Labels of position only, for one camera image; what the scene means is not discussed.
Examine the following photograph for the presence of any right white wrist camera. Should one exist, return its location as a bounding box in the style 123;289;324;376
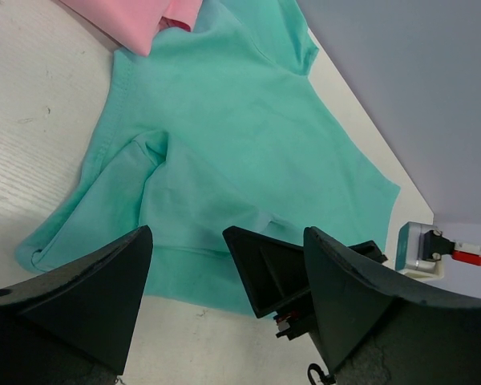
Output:
394;221;481;282

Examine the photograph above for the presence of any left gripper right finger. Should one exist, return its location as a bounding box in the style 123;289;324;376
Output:
304;227;481;384

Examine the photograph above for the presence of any folded pink t shirt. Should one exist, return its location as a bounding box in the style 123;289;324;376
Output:
63;0;203;57

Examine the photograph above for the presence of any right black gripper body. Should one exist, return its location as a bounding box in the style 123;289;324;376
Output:
273;241;387;340

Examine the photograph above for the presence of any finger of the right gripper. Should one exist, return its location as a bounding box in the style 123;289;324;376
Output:
222;226;310;318

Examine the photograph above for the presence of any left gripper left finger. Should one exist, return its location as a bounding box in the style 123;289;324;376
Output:
0;226;152;384

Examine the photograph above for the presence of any mint green t shirt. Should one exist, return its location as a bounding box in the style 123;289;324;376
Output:
15;1;399;314

